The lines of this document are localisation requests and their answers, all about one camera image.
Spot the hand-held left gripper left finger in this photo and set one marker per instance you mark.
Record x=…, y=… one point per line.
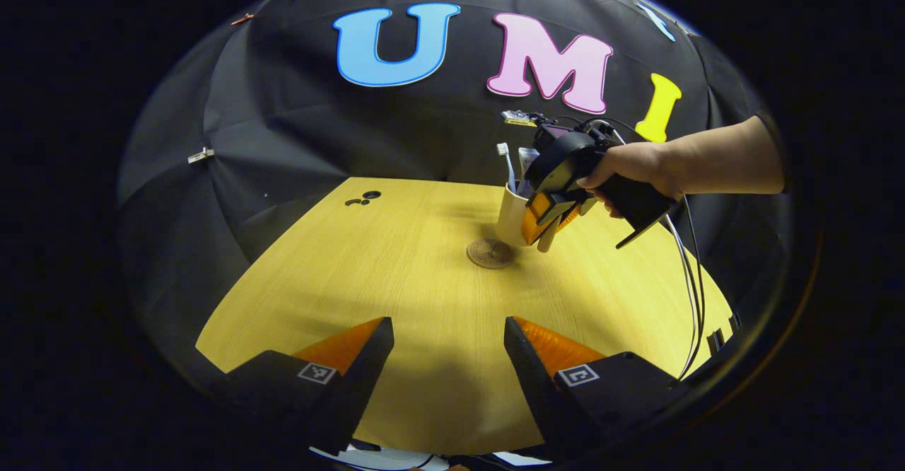
x=360, y=386

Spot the wooden desktop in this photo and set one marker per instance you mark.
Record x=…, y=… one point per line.
x=424, y=280

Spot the brown cloth clip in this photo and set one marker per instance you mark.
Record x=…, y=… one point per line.
x=242, y=18

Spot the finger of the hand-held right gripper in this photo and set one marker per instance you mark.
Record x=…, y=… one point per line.
x=537, y=220
x=569, y=218

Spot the black backdrop cloth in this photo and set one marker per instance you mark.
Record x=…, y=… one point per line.
x=318, y=131

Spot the white sheet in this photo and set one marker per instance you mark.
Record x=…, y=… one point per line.
x=382, y=460
x=520, y=458

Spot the round cork coaster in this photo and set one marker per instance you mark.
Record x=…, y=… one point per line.
x=488, y=253

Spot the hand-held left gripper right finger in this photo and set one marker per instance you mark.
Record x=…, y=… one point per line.
x=534, y=386

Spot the white toothpaste tube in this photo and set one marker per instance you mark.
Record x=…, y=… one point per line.
x=527, y=163

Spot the silver cloth clip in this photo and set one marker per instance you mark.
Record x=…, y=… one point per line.
x=201, y=154

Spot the beige cup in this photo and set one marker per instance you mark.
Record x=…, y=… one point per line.
x=510, y=216

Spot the white toothbrush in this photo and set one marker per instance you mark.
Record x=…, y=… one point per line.
x=508, y=167

